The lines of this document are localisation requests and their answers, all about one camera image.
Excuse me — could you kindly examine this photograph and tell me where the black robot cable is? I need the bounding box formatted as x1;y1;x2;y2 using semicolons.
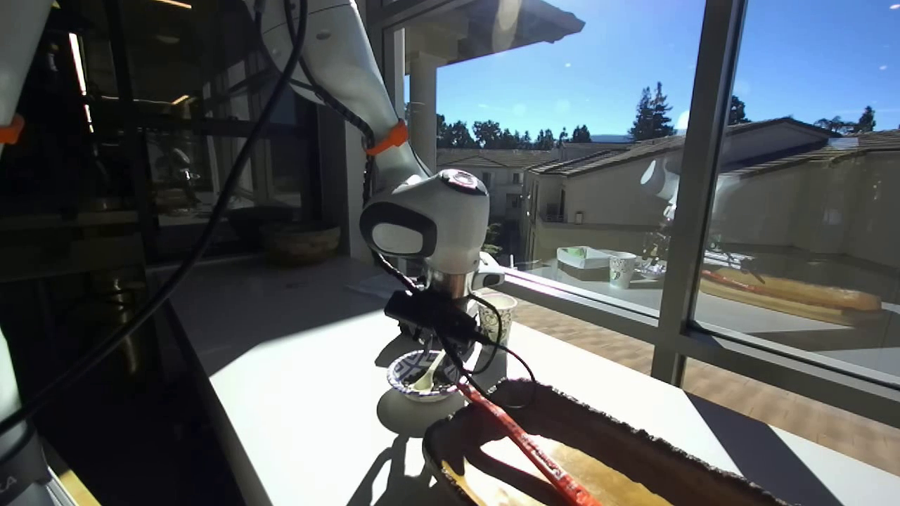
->
0;0;315;444

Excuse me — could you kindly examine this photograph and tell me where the red stick packet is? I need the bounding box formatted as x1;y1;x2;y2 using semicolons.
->
457;377;604;506

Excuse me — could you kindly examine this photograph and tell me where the cream plastic spoon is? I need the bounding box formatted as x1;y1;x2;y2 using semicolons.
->
399;360;451;394

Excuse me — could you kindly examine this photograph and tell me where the window frame post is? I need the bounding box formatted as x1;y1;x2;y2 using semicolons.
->
651;0;755;388

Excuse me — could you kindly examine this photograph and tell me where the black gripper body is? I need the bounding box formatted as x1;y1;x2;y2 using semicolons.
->
382;281;483;355

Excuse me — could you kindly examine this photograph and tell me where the brown wooden tray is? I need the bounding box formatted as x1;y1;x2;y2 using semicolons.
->
419;374;783;506

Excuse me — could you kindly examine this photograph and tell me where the blue patterned paper bowl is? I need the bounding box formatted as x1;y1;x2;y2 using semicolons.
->
386;345;469;404

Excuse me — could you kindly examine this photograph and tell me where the coffee print paper cup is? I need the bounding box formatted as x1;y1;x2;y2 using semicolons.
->
469;288;521;394

